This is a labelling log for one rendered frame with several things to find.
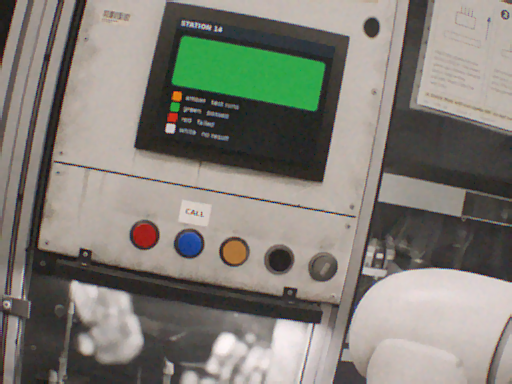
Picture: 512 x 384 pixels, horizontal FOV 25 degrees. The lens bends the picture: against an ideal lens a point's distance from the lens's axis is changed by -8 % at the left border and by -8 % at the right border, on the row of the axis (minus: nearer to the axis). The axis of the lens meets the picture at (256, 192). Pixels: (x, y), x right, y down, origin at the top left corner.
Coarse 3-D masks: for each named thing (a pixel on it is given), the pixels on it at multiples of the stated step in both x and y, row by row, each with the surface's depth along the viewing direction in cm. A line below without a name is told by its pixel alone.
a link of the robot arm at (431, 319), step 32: (384, 288) 119; (416, 288) 116; (448, 288) 114; (480, 288) 113; (352, 320) 121; (384, 320) 116; (416, 320) 114; (448, 320) 112; (480, 320) 110; (352, 352) 120; (384, 352) 115; (416, 352) 112; (448, 352) 111; (480, 352) 109
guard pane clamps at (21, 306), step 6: (6, 300) 159; (12, 300) 160; (18, 300) 160; (24, 300) 160; (6, 306) 159; (12, 306) 160; (18, 306) 160; (24, 306) 160; (6, 312) 160; (12, 312) 160; (18, 312) 160; (24, 312) 160
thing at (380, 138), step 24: (408, 0) 162; (384, 96) 163; (384, 120) 164; (384, 144) 164; (360, 216) 165; (360, 240) 165; (360, 264) 166; (312, 336) 166; (336, 336) 166; (312, 360) 166; (336, 360) 167
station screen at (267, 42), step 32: (192, 32) 156; (224, 32) 156; (256, 32) 157; (192, 96) 157; (224, 96) 157; (320, 96) 159; (160, 128) 156; (192, 128) 157; (224, 128) 158; (256, 128) 158; (288, 128) 159; (288, 160) 159
